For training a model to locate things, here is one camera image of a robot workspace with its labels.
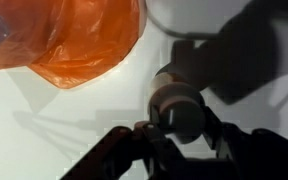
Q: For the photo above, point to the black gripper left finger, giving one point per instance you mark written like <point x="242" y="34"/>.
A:
<point x="154" y="146"/>

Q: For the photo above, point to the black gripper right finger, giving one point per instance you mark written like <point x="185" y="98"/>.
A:
<point x="219" y="131"/>

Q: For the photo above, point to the white and orange bottle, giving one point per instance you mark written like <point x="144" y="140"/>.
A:
<point x="179" y="106"/>

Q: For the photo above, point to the orange plastic bag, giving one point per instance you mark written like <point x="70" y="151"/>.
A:
<point x="74" y="40"/>

